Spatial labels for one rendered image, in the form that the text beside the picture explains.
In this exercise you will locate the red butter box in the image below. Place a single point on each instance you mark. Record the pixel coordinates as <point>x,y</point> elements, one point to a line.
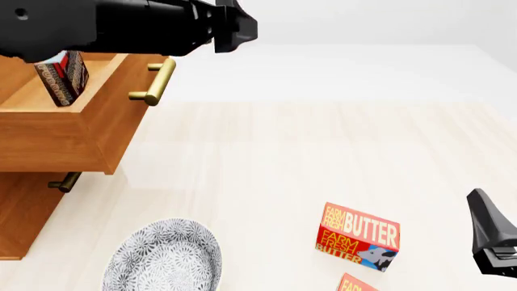
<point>355,285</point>
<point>359,236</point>

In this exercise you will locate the wooden drawer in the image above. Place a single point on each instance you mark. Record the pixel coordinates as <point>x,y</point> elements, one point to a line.
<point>81,136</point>

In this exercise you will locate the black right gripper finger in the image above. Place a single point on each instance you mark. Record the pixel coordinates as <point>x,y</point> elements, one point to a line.
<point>490,221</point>

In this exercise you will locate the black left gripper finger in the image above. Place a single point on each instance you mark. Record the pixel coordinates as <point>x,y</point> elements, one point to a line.
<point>247,28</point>

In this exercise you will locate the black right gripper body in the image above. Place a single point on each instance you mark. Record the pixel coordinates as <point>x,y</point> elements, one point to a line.
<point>498,262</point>

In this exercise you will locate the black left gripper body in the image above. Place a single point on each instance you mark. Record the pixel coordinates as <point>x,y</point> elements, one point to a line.
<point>225,30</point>

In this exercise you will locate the chocolate pudding box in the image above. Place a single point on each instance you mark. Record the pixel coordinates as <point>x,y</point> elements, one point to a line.
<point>66,82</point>

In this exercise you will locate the patterned grey white bowl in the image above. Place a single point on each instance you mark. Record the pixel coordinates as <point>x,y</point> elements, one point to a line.
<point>165,257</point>

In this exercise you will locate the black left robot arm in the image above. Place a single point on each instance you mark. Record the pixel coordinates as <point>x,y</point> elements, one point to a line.
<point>101,24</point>

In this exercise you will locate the wooden cabinet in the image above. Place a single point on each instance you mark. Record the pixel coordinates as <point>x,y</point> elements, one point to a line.
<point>24,218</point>

